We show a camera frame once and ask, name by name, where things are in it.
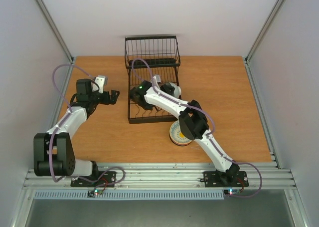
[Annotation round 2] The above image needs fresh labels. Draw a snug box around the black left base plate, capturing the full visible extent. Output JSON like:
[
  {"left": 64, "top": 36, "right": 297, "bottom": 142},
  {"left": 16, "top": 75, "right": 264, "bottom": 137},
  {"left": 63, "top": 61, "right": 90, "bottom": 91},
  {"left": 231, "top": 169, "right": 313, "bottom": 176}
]
[{"left": 70, "top": 171, "right": 116, "bottom": 188}]

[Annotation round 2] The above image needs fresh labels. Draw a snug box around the grey slotted cable duct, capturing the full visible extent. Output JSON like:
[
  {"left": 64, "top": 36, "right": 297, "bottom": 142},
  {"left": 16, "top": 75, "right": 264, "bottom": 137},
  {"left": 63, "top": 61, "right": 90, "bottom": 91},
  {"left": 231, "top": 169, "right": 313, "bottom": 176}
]
[{"left": 34, "top": 190, "right": 224, "bottom": 201}]

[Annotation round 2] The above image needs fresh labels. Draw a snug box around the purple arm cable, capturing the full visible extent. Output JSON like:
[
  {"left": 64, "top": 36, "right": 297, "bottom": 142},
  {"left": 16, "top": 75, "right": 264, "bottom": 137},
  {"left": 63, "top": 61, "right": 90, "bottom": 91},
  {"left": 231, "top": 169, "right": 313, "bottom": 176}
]
[
  {"left": 132, "top": 58, "right": 262, "bottom": 198},
  {"left": 50, "top": 64, "right": 100, "bottom": 183}
]

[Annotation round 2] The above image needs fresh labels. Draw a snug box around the pale green glazed bowl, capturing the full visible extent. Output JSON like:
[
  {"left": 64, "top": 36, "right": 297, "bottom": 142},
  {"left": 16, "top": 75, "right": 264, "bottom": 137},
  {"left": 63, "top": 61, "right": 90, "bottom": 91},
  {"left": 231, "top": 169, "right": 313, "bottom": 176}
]
[{"left": 166, "top": 82, "right": 181, "bottom": 99}]

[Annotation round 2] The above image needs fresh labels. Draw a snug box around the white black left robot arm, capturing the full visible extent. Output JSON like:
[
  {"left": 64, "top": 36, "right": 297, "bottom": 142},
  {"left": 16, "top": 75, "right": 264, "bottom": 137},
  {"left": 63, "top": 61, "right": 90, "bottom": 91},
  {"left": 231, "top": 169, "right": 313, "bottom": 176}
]
[{"left": 33, "top": 76, "right": 120, "bottom": 186}]

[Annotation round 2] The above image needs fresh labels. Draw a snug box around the black wire dish rack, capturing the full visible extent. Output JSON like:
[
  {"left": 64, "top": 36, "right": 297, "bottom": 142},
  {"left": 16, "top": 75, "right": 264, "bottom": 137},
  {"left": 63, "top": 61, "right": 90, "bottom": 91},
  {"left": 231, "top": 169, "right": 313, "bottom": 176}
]
[{"left": 125, "top": 35, "right": 181, "bottom": 124}]

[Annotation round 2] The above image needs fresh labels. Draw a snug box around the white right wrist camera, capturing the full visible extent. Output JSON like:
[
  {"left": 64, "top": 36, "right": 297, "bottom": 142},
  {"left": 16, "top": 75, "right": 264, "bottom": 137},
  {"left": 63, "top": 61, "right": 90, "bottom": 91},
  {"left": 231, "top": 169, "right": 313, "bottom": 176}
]
[{"left": 152, "top": 74, "right": 161, "bottom": 87}]

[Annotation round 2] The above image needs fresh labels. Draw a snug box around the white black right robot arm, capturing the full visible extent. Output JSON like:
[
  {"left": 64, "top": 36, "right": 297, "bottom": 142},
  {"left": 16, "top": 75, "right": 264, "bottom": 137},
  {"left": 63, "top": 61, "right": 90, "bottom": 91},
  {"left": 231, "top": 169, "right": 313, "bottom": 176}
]
[{"left": 129, "top": 80, "right": 240, "bottom": 187}]

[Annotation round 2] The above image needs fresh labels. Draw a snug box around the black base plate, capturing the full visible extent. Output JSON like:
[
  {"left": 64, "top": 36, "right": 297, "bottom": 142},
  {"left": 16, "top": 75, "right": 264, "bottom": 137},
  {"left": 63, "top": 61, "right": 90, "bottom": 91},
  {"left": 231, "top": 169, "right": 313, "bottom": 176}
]
[
  {"left": 201, "top": 171, "right": 249, "bottom": 188},
  {"left": 70, "top": 171, "right": 116, "bottom": 188}
]

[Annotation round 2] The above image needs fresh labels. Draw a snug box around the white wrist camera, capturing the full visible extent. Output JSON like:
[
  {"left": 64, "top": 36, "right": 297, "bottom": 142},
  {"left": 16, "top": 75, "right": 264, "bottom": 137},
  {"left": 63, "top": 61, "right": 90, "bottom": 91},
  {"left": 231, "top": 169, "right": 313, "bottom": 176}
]
[
  {"left": 92, "top": 75, "right": 108, "bottom": 94},
  {"left": 152, "top": 74, "right": 161, "bottom": 87}
]

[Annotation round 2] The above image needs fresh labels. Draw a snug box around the left small circuit board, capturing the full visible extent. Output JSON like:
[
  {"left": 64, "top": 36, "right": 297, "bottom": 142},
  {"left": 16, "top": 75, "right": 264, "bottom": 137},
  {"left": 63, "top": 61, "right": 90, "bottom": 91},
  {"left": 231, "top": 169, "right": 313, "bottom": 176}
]
[{"left": 87, "top": 190, "right": 104, "bottom": 198}]

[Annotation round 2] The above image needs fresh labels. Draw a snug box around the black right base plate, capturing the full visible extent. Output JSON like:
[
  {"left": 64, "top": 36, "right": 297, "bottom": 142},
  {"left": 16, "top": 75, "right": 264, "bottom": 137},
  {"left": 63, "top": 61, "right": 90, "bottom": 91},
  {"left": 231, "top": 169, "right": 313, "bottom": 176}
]
[{"left": 201, "top": 171, "right": 249, "bottom": 188}]

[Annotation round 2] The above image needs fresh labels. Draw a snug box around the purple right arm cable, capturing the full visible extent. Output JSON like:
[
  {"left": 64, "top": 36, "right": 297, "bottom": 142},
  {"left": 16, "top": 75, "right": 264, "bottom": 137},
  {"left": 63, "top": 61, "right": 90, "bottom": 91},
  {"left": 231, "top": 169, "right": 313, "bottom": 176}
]
[{"left": 132, "top": 58, "right": 262, "bottom": 198}]

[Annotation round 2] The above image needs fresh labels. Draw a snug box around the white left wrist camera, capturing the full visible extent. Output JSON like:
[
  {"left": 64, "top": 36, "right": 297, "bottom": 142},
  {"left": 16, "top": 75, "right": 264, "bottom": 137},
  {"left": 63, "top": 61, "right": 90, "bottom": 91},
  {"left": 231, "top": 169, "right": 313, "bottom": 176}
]
[{"left": 92, "top": 75, "right": 108, "bottom": 94}]

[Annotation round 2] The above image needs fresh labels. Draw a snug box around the small circuit board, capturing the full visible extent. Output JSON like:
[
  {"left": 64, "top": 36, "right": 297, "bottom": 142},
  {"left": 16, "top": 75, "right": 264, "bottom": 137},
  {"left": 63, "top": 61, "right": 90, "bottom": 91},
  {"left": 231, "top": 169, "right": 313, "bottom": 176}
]
[
  {"left": 87, "top": 190, "right": 104, "bottom": 198},
  {"left": 224, "top": 189, "right": 243, "bottom": 196}
]

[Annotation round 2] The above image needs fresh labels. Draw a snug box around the right small circuit board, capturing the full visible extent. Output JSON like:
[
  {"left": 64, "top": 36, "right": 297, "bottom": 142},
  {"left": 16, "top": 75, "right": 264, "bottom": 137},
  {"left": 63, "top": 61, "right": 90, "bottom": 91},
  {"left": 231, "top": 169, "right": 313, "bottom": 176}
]
[{"left": 224, "top": 189, "right": 243, "bottom": 196}]

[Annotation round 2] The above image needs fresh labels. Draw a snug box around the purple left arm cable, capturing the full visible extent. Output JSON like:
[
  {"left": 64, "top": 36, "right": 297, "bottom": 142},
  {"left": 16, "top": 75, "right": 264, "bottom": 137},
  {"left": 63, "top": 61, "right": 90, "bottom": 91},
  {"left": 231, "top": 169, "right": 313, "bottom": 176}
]
[{"left": 50, "top": 64, "right": 100, "bottom": 183}]

